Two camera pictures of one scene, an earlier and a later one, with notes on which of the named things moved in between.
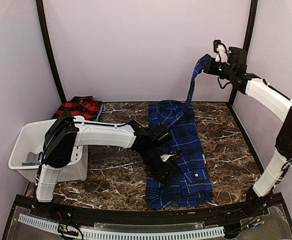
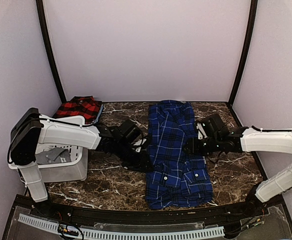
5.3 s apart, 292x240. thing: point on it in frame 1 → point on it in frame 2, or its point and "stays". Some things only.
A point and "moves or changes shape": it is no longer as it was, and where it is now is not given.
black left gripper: [158, 174] → [139, 165]
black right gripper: [208, 69] → [193, 147]
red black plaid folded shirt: [84, 106] stays
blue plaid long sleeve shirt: [191, 182] moves or changes shape
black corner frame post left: [46, 37] stays
